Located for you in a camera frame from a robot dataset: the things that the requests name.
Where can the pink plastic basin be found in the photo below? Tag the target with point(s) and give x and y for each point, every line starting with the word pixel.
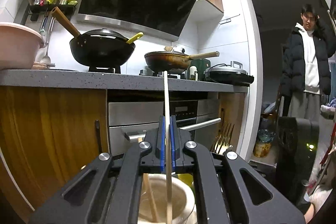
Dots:
pixel 19 46

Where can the brown frying pan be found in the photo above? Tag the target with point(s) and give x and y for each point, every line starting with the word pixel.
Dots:
pixel 173 62

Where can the black wok with lid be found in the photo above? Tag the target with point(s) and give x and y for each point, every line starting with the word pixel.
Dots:
pixel 99 49

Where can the black cabinet handle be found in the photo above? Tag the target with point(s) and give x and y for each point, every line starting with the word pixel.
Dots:
pixel 98 136

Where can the wooden chair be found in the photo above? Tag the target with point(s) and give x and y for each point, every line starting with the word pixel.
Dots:
pixel 274 110

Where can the green kettle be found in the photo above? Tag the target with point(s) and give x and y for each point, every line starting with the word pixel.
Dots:
pixel 197 69

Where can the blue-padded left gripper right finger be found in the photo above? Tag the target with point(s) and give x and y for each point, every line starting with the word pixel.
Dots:
pixel 227 189

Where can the yellow-green plastic spoon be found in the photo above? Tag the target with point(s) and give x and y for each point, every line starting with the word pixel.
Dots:
pixel 186 178

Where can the person in white hoodie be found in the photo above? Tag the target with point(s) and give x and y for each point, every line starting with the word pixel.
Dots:
pixel 305 66

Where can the black electric griddle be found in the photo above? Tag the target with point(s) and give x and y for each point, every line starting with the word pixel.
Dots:
pixel 233 74

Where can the yellow spatula handle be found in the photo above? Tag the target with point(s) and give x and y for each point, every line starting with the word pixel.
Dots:
pixel 134 38

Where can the gold fork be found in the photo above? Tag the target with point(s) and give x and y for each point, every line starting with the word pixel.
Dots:
pixel 223 138

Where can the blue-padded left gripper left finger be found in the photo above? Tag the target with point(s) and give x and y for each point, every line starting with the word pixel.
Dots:
pixel 108 189

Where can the black spice shelf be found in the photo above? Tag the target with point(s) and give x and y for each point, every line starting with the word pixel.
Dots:
pixel 36 10

